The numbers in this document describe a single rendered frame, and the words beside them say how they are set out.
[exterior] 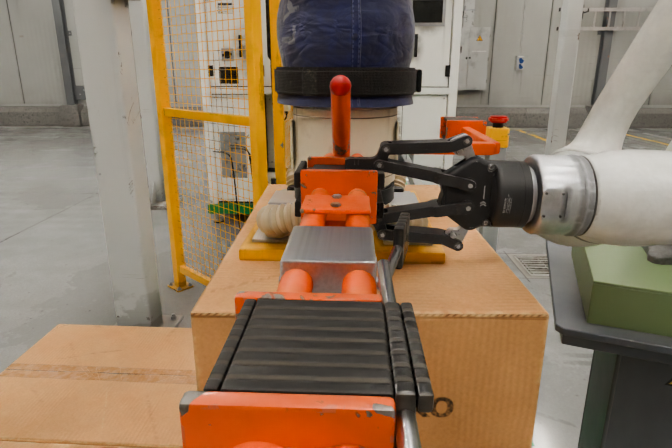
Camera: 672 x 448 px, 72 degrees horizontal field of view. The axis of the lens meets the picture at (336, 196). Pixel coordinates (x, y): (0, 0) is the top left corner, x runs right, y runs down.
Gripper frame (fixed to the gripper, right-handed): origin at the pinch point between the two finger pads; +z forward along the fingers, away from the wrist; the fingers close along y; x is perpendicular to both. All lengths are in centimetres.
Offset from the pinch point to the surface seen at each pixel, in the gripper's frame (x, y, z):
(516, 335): -4.1, 15.3, -20.0
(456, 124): 52, -2, -23
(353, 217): -13.2, -0.9, -1.6
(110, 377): 35, 53, 52
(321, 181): -3.5, -1.7, 2.1
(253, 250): 8.7, 11.3, 12.6
